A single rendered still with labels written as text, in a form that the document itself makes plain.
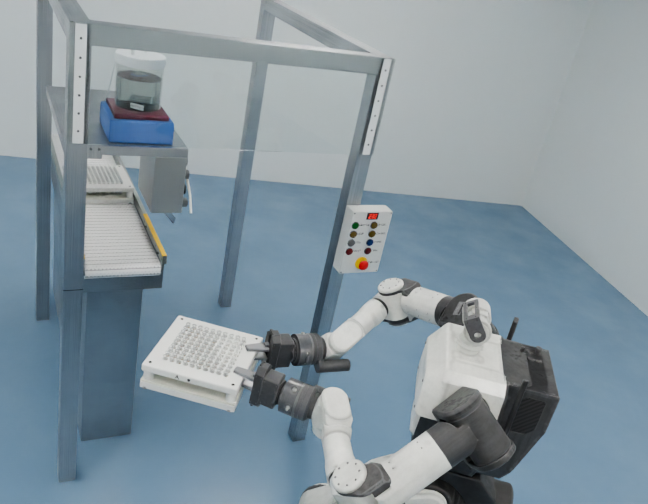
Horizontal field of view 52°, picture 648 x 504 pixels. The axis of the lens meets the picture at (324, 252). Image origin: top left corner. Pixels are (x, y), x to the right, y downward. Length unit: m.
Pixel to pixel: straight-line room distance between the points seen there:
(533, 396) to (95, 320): 1.65
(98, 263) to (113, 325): 0.35
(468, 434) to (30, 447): 1.99
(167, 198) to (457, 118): 4.11
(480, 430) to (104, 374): 1.73
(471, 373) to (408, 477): 0.29
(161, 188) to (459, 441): 1.31
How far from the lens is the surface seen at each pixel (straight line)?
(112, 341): 2.72
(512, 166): 6.49
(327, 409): 1.60
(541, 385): 1.63
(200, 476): 2.89
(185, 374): 1.69
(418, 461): 1.43
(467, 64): 5.96
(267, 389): 1.68
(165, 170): 2.25
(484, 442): 1.46
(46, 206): 3.39
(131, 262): 2.43
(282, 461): 3.00
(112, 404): 2.91
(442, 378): 1.55
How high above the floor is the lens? 2.07
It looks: 26 degrees down
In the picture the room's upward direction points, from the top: 12 degrees clockwise
